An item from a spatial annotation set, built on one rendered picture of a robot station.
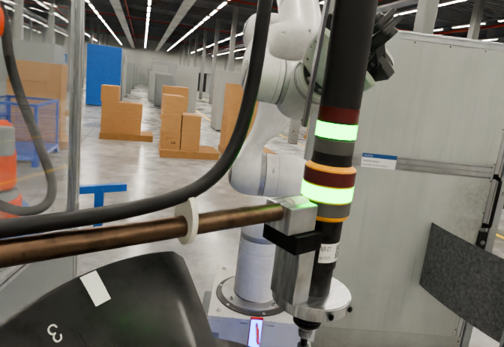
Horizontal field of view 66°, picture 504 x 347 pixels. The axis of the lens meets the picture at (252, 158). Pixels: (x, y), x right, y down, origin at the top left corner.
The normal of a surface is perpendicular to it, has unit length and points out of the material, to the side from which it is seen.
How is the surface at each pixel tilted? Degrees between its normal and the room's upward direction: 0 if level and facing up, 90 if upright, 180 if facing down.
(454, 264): 90
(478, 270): 90
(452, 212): 90
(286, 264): 90
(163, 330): 39
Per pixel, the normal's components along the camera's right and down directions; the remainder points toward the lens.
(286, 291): -0.79, 0.03
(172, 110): 0.32, 0.22
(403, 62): 0.04, 0.21
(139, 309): 0.55, -0.61
